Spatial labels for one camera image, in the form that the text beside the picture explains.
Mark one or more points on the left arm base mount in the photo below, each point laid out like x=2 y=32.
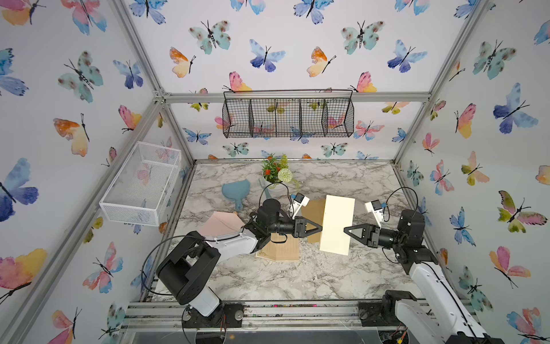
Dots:
x=226 y=315

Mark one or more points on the blue hand brush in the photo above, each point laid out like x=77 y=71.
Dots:
x=263 y=184

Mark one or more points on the pink envelope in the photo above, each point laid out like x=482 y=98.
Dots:
x=220 y=224

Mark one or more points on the white letter paper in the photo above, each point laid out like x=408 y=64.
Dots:
x=339 y=212

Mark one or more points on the white mesh wall basket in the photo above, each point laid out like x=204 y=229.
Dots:
x=139 y=191

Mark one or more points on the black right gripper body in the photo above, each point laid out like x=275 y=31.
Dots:
x=369 y=234

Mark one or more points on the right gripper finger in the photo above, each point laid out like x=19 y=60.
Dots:
x=364 y=237
x=359 y=229

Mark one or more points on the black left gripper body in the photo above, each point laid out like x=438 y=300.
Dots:
x=298 y=227

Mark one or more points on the black wire wall basket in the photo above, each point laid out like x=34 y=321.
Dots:
x=288 y=114

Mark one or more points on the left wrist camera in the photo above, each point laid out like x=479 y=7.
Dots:
x=298 y=201

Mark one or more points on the potted artificial flower plant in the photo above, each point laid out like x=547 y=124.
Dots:
x=275 y=171

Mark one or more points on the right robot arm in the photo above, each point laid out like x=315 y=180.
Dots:
x=447 y=320

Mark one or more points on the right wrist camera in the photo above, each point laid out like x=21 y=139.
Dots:
x=376 y=208

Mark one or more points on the blue dustpan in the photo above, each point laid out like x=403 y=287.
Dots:
x=236 y=192

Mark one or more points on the brown kraft envelope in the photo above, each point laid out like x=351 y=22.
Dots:
x=314 y=211

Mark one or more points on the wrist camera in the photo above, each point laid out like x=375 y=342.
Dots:
x=298 y=201
x=376 y=208

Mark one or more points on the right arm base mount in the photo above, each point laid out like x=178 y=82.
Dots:
x=381 y=313

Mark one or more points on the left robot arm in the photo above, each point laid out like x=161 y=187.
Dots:
x=187 y=268

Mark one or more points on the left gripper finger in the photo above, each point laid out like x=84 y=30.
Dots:
x=303 y=232
x=302 y=223

